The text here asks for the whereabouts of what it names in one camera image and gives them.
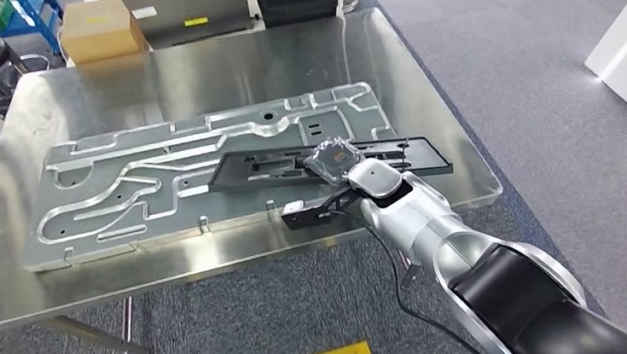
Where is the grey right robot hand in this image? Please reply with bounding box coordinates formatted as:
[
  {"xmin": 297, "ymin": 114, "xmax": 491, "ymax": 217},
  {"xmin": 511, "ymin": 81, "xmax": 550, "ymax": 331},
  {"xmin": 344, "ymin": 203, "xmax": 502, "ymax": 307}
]
[{"xmin": 301, "ymin": 134, "xmax": 369, "ymax": 191}]

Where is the black plastic frame part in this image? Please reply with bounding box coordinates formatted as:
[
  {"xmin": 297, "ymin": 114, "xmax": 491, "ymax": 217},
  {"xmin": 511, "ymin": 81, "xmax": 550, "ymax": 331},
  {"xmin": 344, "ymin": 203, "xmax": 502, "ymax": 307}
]
[{"xmin": 206, "ymin": 131, "xmax": 456, "ymax": 197}]

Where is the steel workbench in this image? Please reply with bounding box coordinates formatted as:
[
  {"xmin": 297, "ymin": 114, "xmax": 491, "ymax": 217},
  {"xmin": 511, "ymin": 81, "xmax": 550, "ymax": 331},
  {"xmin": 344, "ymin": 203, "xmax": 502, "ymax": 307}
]
[{"xmin": 0, "ymin": 0, "xmax": 516, "ymax": 354}]

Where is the blue metal shelf rack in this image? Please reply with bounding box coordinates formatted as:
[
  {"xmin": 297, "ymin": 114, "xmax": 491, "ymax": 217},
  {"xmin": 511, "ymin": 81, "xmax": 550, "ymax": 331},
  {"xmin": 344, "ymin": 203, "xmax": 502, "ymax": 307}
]
[{"xmin": 0, "ymin": 0, "xmax": 68, "ymax": 60}]

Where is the black case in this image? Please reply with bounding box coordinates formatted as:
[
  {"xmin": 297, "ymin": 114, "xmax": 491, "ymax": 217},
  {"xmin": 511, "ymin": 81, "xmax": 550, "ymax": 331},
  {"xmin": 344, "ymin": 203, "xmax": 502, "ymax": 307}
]
[{"xmin": 256, "ymin": 0, "xmax": 342, "ymax": 30}]

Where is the grey steel cabinet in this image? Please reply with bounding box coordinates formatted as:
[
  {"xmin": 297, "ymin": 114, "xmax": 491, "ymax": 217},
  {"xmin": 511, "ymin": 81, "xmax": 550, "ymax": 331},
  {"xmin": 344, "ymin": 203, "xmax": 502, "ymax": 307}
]
[{"xmin": 121, "ymin": 0, "xmax": 256, "ymax": 53}]

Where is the machined aluminium jig plate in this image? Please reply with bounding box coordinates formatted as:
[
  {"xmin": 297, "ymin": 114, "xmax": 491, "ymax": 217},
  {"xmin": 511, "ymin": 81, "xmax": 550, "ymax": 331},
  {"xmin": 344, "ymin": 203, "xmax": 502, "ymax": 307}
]
[{"xmin": 10, "ymin": 79, "xmax": 408, "ymax": 274}]

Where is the brown cardboard box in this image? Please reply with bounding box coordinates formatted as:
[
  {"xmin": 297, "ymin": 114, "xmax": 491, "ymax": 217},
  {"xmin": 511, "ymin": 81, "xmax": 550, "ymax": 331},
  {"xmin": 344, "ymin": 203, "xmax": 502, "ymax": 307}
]
[{"xmin": 57, "ymin": 0, "xmax": 151, "ymax": 67}]

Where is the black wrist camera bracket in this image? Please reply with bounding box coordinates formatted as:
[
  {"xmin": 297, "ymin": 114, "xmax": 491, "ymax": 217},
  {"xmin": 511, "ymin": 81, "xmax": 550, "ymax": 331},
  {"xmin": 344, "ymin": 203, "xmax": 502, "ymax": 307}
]
[{"xmin": 279, "ymin": 185, "xmax": 367, "ymax": 232}]

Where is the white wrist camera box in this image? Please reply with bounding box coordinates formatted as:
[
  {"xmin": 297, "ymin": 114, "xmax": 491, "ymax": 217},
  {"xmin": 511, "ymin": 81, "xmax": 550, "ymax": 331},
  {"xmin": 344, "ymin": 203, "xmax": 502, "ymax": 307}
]
[{"xmin": 282, "ymin": 198, "xmax": 307, "ymax": 217}]

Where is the black cable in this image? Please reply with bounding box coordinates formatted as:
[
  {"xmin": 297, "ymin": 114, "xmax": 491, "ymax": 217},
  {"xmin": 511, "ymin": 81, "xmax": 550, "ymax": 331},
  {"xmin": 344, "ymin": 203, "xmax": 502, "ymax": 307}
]
[{"xmin": 324, "ymin": 197, "xmax": 497, "ymax": 354}]

